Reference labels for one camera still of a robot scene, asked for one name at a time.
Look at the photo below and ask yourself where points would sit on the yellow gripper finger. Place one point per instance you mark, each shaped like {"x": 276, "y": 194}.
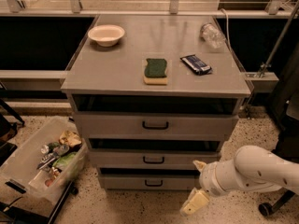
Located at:
{"x": 197, "y": 199}
{"x": 200, "y": 165}

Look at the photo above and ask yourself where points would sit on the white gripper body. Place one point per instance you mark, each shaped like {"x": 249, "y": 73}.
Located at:
{"x": 206, "y": 178}

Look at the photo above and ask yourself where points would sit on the grey drawer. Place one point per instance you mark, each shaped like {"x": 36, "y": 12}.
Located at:
{"x": 144, "y": 159}
{"x": 149, "y": 182}
{"x": 156, "y": 127}

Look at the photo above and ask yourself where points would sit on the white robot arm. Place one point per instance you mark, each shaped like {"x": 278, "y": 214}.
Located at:
{"x": 251, "y": 169}

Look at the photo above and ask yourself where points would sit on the grey drawer cabinet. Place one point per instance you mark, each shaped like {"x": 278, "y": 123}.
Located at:
{"x": 154, "y": 103}

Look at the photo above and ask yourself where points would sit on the grey bottom drawer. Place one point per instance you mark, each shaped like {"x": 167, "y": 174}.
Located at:
{"x": 149, "y": 182}

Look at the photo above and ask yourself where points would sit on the grey top drawer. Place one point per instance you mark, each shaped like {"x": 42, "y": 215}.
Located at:
{"x": 156, "y": 127}

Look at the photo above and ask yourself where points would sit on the black office chair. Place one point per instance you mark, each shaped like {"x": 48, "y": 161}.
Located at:
{"x": 284, "y": 104}

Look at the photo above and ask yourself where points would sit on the green yellow sponge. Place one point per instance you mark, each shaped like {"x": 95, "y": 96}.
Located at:
{"x": 155, "y": 72}

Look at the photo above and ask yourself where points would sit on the clear plastic bottle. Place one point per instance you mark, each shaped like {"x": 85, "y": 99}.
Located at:
{"x": 212, "y": 36}

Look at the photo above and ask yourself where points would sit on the crumpled tan bag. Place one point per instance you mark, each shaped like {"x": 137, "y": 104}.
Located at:
{"x": 70, "y": 138}

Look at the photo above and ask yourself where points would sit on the green chip bag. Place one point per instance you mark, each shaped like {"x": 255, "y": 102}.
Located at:
{"x": 64, "y": 161}

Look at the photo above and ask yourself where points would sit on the metal diagonal pole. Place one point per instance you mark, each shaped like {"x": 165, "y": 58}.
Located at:
{"x": 265, "y": 65}

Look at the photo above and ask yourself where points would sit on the clear plastic bin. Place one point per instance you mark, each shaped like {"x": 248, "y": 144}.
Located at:
{"x": 28, "y": 170}

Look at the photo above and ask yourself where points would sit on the metal can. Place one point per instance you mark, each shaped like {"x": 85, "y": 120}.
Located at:
{"x": 48, "y": 148}

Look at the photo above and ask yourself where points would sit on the white bowl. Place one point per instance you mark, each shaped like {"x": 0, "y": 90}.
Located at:
{"x": 106, "y": 35}

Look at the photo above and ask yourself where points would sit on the black cart frame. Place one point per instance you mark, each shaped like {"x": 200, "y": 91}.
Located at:
{"x": 10, "y": 214}

